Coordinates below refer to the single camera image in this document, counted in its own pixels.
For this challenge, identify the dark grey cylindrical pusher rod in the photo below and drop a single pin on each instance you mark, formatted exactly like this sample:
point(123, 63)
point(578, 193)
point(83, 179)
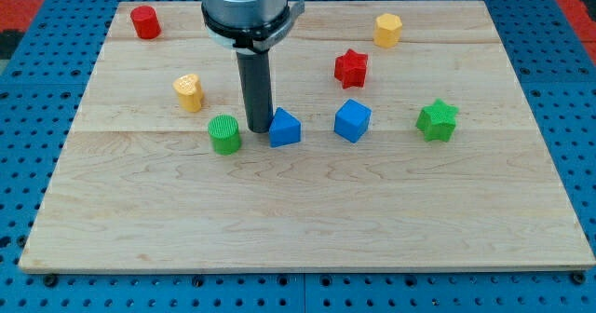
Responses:
point(254, 74)

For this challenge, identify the green cylinder block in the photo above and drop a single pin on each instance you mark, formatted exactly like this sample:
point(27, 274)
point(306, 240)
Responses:
point(224, 134)

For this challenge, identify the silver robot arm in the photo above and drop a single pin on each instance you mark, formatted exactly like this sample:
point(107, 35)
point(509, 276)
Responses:
point(251, 28)

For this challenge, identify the yellow heart block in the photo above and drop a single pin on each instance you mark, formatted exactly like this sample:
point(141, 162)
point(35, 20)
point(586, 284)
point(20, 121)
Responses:
point(189, 92)

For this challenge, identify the blue triangle block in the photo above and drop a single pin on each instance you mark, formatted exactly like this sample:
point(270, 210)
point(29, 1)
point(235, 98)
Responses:
point(285, 129)

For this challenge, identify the red star block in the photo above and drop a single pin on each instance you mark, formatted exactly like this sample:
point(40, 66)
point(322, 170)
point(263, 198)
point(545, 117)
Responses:
point(351, 68)

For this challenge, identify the blue cube block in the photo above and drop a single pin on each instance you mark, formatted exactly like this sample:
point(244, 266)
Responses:
point(352, 120)

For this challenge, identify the red cylinder block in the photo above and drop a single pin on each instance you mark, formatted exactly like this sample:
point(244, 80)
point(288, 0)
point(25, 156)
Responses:
point(145, 22)

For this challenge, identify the yellow hexagon block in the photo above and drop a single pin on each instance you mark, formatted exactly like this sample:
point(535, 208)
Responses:
point(387, 30)

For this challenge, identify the wooden board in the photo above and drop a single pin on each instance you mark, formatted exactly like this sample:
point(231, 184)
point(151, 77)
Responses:
point(138, 189)

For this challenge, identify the green star block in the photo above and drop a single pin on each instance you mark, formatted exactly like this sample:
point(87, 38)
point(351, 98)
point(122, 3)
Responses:
point(437, 121)

